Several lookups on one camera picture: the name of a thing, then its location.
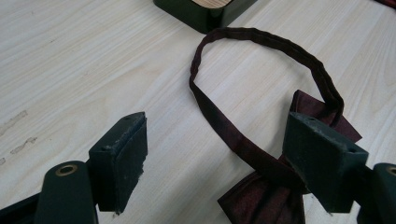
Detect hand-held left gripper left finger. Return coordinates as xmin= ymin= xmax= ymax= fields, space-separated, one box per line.
xmin=88 ymin=111 xmax=149 ymax=215

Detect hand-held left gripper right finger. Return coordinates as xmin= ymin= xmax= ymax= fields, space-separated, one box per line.
xmin=282 ymin=111 xmax=370 ymax=214

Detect dark box with wooden top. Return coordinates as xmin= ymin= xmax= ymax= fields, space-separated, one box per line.
xmin=152 ymin=0 xmax=259 ymax=35

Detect dark red bow tie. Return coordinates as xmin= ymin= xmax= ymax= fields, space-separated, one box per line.
xmin=189 ymin=26 xmax=363 ymax=224

